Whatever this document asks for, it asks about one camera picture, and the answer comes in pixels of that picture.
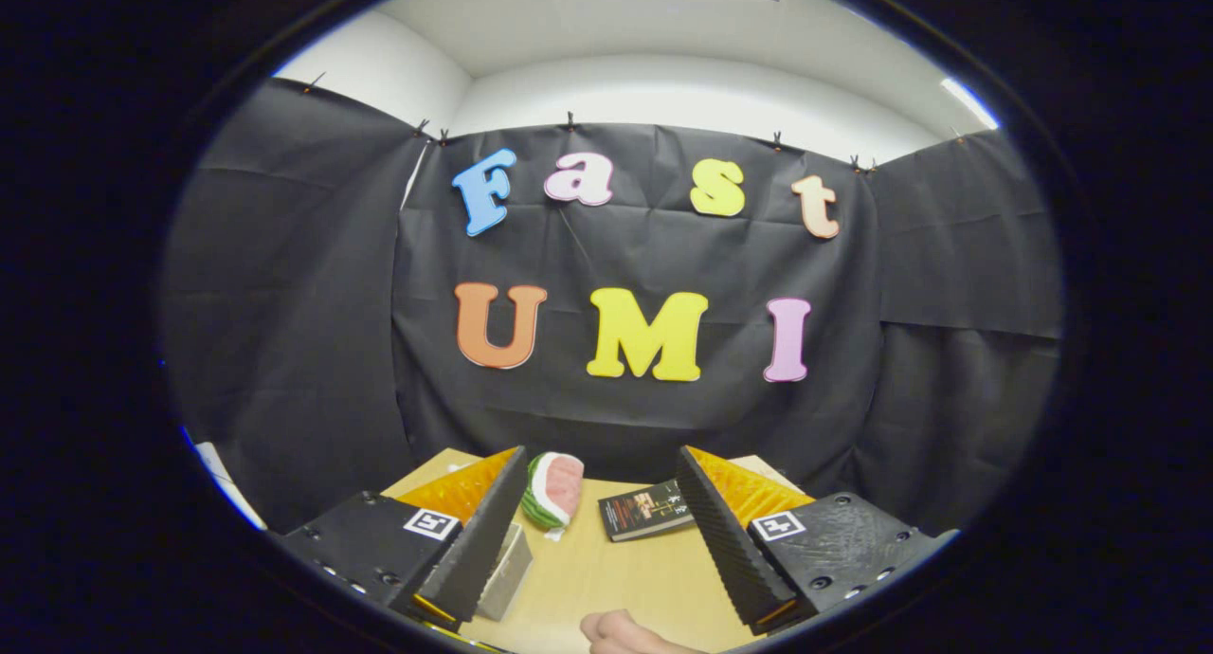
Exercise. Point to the black cover book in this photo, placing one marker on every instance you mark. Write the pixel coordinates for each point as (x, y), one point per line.
(649, 510)

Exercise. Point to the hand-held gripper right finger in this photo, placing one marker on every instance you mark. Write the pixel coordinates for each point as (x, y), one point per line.
(725, 540)

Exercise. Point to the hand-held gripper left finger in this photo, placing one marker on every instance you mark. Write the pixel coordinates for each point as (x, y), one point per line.
(483, 540)

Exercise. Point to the white flat panel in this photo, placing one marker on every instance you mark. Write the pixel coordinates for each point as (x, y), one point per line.
(227, 483)

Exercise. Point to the watermelon slice plush toy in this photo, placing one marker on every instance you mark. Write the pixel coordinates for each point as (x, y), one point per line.
(554, 488)

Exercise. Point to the small ceiling light panel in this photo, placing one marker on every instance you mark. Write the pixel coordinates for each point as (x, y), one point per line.
(968, 102)

